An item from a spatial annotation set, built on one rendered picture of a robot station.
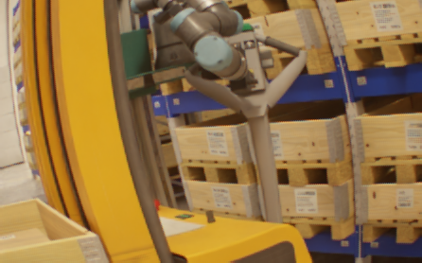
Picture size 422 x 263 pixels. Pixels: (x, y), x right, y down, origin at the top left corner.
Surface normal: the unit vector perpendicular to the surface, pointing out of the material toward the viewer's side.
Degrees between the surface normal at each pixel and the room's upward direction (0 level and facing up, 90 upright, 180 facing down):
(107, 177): 90
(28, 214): 90
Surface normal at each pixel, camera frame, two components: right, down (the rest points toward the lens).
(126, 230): 0.49, -0.04
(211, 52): -0.28, -0.07
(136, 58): 0.70, -0.10
